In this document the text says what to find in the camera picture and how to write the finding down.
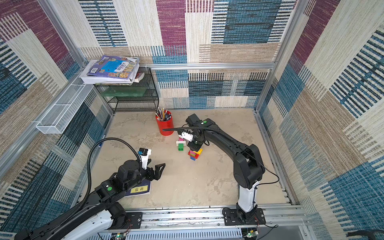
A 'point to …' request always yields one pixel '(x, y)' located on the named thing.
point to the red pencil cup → (166, 124)
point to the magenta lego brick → (192, 152)
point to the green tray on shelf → (124, 91)
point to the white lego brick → (178, 142)
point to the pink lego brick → (181, 139)
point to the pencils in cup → (162, 115)
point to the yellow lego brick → (199, 152)
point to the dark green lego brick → (180, 147)
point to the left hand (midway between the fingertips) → (158, 162)
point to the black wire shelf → (149, 101)
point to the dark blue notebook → (144, 188)
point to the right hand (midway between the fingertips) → (197, 146)
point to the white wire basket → (55, 121)
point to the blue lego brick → (192, 158)
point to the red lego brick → (196, 155)
